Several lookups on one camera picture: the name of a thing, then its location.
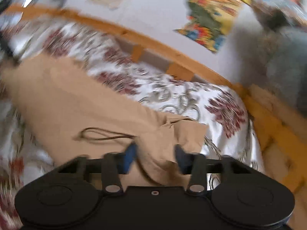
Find wooden bed frame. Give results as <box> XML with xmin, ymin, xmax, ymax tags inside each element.
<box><xmin>4</xmin><ymin>4</ymin><xmax>306</xmax><ymax>192</ymax></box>

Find floral white bedspread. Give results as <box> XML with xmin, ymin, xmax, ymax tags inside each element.
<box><xmin>1</xmin><ymin>14</ymin><xmax>264</xmax><ymax>229</ymax></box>

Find striped grey clothes pile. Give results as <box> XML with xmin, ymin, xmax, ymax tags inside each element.
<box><xmin>251</xmin><ymin>0</ymin><xmax>306</xmax><ymax>116</ymax></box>

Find cartoon poster lower centre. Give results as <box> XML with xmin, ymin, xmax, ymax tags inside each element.
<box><xmin>174</xmin><ymin>0</ymin><xmax>243</xmax><ymax>53</ymax></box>

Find beige trousers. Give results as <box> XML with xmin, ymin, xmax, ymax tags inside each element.
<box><xmin>1</xmin><ymin>54</ymin><xmax>207</xmax><ymax>187</ymax></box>

